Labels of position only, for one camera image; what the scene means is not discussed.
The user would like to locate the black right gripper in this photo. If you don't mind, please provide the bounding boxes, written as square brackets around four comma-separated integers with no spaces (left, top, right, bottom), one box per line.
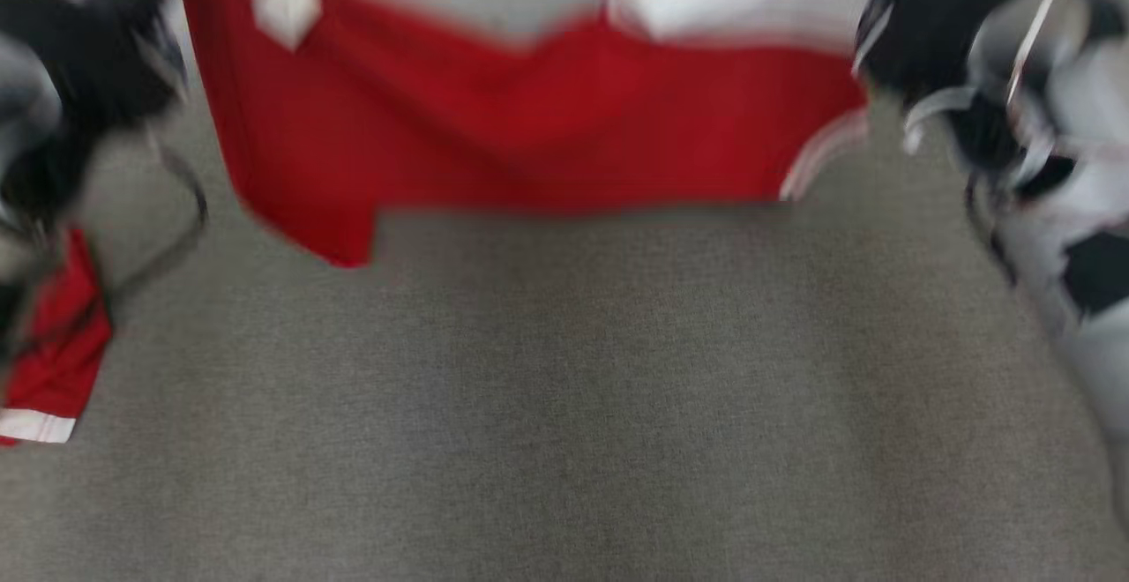
[851,0,1095,98]

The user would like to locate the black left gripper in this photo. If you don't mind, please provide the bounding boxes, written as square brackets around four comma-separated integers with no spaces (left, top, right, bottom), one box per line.
[0,0,188,138]

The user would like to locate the red shorts with white stripe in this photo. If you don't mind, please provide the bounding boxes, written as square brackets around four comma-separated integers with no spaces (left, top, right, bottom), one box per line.
[0,228,116,447]

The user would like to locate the red basketball jersey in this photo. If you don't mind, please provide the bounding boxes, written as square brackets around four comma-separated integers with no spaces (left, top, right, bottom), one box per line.
[176,0,872,268]

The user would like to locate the grey fabric sofa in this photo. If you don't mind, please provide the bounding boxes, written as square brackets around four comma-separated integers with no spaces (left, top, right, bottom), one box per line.
[0,0,1129,582]

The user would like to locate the red white twisted wires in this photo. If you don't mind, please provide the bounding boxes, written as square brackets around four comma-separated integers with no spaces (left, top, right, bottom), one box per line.
[900,0,1064,160]

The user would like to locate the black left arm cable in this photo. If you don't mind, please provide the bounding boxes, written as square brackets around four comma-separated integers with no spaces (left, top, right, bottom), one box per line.
[97,128,210,301]

